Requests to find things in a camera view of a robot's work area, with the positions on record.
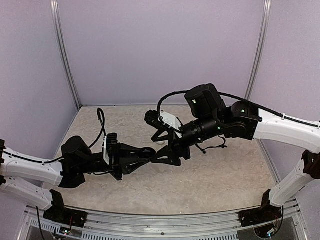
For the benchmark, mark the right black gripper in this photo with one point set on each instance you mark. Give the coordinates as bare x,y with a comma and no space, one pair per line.
175,142

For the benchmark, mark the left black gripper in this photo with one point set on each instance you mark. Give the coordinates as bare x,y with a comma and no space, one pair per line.
119,156

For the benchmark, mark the black round disc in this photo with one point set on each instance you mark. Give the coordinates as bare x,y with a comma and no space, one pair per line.
146,152

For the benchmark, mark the white earbud charging case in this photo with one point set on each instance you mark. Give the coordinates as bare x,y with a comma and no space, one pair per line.
160,142

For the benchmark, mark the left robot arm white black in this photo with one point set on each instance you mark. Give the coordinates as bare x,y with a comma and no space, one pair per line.
68,171

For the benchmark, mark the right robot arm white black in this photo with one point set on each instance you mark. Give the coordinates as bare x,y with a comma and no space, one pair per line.
245,120

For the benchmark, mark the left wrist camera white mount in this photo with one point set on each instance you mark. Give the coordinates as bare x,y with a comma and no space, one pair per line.
110,142

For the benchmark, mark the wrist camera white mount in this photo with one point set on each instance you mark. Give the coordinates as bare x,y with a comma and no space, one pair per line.
165,121
110,142

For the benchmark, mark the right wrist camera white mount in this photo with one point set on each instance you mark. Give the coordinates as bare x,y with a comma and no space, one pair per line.
165,121

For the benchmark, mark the front aluminium rail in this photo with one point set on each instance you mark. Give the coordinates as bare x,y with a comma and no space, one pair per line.
102,225

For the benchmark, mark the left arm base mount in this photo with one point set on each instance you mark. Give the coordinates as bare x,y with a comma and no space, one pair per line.
66,216

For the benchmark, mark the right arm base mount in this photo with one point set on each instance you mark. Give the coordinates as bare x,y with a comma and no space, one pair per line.
258,216

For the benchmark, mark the left aluminium frame post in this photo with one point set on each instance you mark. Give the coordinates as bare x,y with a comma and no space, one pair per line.
54,5

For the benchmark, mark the aluminium frame post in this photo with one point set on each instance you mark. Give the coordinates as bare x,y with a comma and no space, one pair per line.
54,5
259,48

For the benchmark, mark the right aluminium frame post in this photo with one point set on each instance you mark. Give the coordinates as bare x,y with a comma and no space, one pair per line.
259,48

